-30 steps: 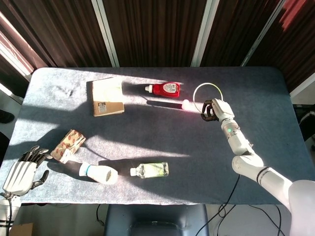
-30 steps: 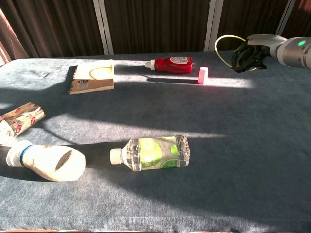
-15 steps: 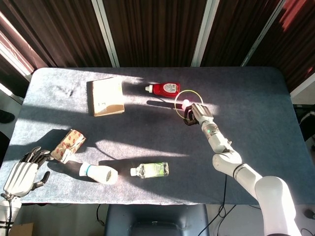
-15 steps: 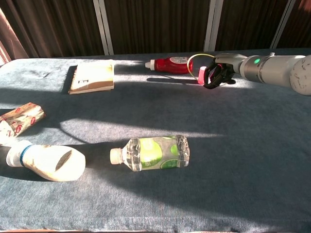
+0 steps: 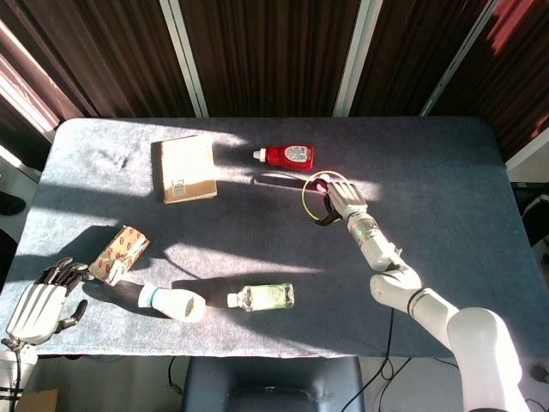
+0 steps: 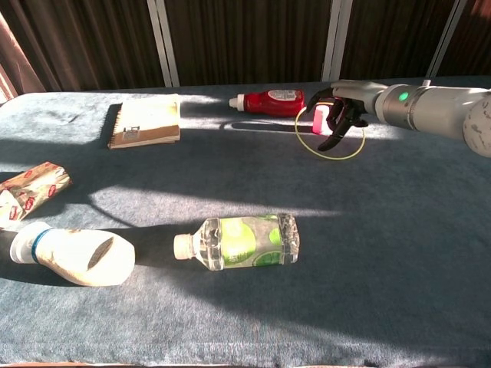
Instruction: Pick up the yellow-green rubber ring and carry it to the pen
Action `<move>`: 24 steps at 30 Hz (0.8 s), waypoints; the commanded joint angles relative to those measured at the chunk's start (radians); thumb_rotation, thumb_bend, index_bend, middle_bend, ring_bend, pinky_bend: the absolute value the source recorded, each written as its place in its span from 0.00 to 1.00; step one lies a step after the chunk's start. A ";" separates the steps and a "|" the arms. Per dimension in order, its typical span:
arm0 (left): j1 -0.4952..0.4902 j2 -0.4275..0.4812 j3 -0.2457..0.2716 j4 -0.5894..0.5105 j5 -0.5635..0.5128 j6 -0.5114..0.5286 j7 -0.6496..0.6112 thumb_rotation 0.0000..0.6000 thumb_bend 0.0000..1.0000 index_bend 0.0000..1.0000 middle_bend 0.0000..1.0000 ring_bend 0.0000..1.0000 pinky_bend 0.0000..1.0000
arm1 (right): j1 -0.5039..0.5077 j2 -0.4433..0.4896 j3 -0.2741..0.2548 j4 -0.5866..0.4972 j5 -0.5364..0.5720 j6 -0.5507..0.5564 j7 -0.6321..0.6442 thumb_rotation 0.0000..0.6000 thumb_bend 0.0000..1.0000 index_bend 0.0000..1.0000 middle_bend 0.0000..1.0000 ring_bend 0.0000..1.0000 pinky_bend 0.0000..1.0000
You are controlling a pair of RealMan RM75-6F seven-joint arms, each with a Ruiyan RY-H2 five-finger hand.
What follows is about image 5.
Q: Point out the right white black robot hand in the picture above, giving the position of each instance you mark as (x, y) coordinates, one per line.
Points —
(349, 197)

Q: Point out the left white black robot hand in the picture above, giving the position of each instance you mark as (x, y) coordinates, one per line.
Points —
(36, 309)

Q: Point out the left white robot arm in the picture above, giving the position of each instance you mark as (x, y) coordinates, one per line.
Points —
(10, 369)

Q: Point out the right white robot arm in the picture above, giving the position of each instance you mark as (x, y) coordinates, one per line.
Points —
(429, 304)

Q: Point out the pink white peg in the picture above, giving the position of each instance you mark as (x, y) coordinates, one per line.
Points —
(322, 177)

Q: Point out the red ketchup bottle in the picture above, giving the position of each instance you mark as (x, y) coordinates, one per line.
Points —
(287, 156)

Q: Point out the brown cardboard box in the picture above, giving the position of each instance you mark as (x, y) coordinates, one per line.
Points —
(40, 401)

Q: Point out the red patterned snack box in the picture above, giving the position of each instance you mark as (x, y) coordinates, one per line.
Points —
(118, 255)

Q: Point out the black shoe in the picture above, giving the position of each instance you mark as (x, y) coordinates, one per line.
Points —
(10, 204)

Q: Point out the grey blue table cloth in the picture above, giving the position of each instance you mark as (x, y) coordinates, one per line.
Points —
(240, 232)

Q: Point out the clear plastic water bottle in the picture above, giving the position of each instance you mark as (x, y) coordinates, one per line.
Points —
(263, 296)

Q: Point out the beige sauce bottle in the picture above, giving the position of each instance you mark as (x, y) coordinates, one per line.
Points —
(171, 302)

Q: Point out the brown spiral notebook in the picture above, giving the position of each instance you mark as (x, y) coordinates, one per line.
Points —
(186, 167)

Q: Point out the dark blue chair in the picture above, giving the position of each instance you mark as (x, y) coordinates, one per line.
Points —
(270, 382)

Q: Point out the white partition post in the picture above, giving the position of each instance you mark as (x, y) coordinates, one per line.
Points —
(184, 56)
(356, 56)
(459, 56)

